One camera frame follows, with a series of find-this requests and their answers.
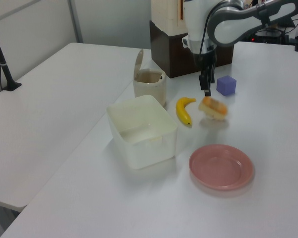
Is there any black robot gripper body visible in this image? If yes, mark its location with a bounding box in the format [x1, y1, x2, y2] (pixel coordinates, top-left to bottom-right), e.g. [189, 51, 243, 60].
[191, 48, 218, 76]

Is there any golden toasted bread loaf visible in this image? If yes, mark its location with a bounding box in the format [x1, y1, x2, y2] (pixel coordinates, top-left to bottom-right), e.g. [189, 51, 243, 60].
[198, 96, 229, 121]

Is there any purple cube block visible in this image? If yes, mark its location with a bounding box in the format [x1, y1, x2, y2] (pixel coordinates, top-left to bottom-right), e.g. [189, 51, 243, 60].
[216, 75, 237, 97]

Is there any dark brown cabinet base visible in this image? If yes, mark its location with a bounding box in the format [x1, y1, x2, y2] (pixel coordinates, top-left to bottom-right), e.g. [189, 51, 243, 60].
[149, 19, 235, 79]

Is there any yellow banana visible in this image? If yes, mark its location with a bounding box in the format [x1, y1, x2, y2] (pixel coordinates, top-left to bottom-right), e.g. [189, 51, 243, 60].
[175, 97, 197, 127]

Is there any beige lidded desktop trash can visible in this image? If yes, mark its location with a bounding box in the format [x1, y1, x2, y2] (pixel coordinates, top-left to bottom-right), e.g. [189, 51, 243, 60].
[132, 48, 168, 108]

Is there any black electronics on desk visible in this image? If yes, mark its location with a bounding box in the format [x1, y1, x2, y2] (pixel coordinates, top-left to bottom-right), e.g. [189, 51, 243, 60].
[252, 17, 298, 45]

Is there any cream plastic storage box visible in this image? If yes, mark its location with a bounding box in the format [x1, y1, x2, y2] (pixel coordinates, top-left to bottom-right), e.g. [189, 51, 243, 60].
[106, 94, 178, 171]

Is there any pink round plate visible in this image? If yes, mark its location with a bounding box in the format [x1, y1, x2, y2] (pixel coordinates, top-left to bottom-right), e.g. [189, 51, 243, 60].
[188, 144, 255, 191]

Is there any white appliance with handle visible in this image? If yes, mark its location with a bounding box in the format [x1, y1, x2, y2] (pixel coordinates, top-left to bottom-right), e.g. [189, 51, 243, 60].
[150, 0, 190, 36]

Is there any black camera stand pole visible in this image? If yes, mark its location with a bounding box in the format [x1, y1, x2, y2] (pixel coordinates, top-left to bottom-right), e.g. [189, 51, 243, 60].
[0, 17, 23, 92]

